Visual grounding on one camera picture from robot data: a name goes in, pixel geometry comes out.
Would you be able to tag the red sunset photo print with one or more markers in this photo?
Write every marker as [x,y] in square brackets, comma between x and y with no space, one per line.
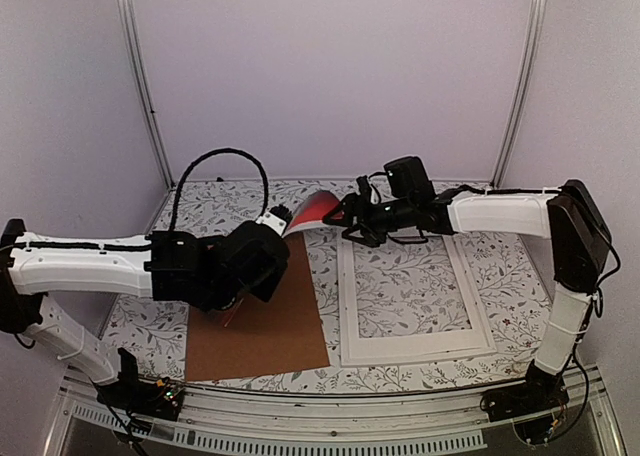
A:
[310,213]

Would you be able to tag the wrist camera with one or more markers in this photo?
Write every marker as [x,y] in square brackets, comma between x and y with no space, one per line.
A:
[364,188]
[277,218]

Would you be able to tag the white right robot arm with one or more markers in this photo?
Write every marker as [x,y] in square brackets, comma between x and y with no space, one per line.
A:
[566,216]

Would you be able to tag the front aluminium rail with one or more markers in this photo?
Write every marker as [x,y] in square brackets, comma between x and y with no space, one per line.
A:
[229,421]

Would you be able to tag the right aluminium corner post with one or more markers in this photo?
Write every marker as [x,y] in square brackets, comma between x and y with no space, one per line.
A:
[531,43]

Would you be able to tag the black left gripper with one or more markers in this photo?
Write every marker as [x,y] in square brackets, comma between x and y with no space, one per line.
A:
[266,291]

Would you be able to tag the brown cardboard backing board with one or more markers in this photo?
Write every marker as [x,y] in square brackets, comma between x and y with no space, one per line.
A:
[256,338]

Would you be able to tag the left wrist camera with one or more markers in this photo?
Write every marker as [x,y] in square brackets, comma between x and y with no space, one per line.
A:
[277,218]

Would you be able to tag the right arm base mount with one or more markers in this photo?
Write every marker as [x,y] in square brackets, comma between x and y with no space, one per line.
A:
[541,397]

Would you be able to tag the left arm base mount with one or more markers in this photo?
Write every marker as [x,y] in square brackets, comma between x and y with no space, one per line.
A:
[162,398]

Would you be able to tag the left aluminium corner post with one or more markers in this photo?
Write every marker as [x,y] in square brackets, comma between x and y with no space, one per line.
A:
[132,41]

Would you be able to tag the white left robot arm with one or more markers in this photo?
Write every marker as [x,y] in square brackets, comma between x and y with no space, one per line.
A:
[33,267]

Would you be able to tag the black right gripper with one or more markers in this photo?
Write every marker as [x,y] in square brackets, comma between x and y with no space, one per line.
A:
[371,238]

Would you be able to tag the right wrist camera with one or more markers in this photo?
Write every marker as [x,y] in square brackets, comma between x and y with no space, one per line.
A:
[364,188]

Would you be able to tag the aluminium corner post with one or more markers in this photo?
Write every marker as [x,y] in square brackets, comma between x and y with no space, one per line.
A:
[132,41]
[531,43]

